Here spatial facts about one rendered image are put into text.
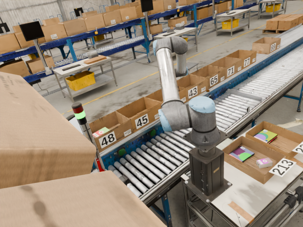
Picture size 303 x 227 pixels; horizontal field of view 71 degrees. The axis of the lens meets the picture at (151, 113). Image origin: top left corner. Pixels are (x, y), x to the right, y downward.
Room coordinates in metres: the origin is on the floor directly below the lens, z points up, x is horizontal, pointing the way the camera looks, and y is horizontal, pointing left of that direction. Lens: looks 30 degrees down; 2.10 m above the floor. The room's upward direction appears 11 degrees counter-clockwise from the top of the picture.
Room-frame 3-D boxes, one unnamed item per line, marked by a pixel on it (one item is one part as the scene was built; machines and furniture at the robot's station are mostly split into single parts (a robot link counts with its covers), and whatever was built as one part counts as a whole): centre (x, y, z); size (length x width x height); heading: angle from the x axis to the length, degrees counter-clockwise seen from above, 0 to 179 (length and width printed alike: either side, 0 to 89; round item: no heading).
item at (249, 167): (1.26, -0.73, 0.80); 0.38 x 0.28 x 0.10; 30
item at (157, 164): (1.52, 0.07, 0.72); 0.52 x 0.05 x 0.05; 34
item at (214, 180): (1.13, -0.32, 0.91); 0.26 x 0.26 x 0.33; 29
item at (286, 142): (1.42, -1.02, 0.80); 0.38 x 0.28 x 0.10; 29
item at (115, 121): (1.81, 0.45, 0.96); 0.39 x 0.29 x 0.17; 124
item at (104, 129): (1.81, 0.53, 0.92); 0.16 x 0.11 x 0.07; 127
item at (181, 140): (1.74, -0.25, 0.72); 0.52 x 0.05 x 0.05; 34
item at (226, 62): (2.91, -1.17, 0.96); 0.39 x 0.29 x 0.17; 123
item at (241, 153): (1.34, -0.68, 0.78); 0.19 x 0.14 x 0.02; 116
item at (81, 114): (1.00, 0.37, 1.62); 0.05 x 0.05 x 0.06
